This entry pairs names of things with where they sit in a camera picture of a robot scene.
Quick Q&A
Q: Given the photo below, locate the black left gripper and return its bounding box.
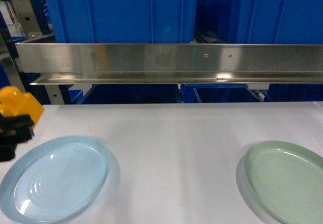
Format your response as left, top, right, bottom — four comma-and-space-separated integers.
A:
1, 115, 34, 162

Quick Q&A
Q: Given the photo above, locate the yellow two-stud toy block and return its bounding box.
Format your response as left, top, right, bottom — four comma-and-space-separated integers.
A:
1, 86, 44, 129

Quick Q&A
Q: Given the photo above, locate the light blue glass plate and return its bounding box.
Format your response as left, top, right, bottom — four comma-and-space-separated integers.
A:
1, 136, 111, 223

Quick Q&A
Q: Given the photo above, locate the large blue bin left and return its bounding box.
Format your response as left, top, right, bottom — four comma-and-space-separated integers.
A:
46, 0, 197, 43

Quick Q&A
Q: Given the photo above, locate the large blue bin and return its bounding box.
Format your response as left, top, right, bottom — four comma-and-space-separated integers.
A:
195, 0, 322, 44
46, 0, 197, 43

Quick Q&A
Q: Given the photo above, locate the lower blue bin right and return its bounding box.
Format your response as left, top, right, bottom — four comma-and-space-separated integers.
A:
180, 83, 264, 103

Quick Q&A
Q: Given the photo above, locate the large blue bin right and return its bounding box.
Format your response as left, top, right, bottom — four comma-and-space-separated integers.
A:
195, 0, 322, 44

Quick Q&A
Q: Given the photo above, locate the light green glass plate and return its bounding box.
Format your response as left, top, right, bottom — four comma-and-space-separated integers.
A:
243, 141, 322, 223

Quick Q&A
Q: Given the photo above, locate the stainless steel shelf rail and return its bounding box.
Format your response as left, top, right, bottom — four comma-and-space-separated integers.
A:
16, 43, 322, 85

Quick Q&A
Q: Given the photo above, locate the stainless steel rack frame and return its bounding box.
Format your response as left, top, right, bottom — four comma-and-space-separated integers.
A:
1, 0, 71, 104

